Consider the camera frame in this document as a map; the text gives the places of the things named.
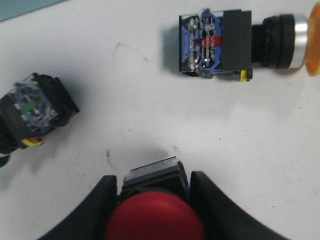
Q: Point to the upper green push button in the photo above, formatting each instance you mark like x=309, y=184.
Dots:
x=32, y=109

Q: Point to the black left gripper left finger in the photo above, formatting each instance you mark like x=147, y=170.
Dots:
x=88, y=220

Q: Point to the lower yellow push button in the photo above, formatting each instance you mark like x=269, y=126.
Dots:
x=215, y=43

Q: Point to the red push button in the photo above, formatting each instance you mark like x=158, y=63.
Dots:
x=154, y=204

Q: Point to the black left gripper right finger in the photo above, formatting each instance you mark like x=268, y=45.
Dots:
x=222, y=218

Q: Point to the blue plastic box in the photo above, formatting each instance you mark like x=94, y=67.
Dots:
x=10, y=9

